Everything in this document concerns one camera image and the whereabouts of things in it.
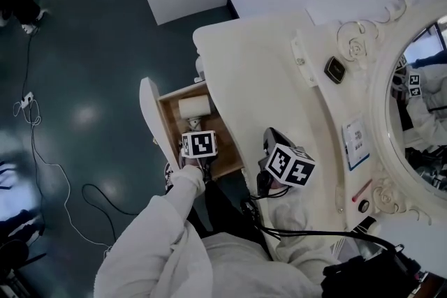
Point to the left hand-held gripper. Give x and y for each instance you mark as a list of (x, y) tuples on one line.
[(198, 144)]

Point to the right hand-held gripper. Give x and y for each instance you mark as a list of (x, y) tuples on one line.
[(288, 167)]

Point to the wooden drawer with white front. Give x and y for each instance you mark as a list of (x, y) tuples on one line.
[(199, 136)]

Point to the white hair dryer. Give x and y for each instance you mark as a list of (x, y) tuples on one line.
[(194, 106)]

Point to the person's left forearm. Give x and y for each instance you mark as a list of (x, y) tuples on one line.
[(164, 220)]

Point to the person's right forearm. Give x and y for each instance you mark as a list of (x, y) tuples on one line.
[(297, 220)]

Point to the person's checkered shoe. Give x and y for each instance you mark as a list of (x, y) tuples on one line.
[(169, 176)]

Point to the clear plastic piece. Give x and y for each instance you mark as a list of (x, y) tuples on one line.
[(339, 199)]

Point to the white card with blue edge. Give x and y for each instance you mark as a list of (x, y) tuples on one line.
[(356, 144)]

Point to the red pen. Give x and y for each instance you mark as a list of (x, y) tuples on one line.
[(362, 190)]

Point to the person's black trouser legs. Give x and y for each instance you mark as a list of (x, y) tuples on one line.
[(227, 216)]

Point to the white dressing table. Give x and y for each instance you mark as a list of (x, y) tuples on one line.
[(265, 87)]

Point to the round black and white cap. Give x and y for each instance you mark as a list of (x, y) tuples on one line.
[(364, 206)]

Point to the ornate white framed mirror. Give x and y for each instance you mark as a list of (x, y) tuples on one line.
[(379, 115)]

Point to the small black box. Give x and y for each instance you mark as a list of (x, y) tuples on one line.
[(335, 70)]

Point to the person's white hoodie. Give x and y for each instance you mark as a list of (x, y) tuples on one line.
[(223, 268)]

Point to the black device box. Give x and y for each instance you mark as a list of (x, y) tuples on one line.
[(370, 275)]

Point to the white power strip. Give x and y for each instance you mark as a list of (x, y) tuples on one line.
[(27, 99)]

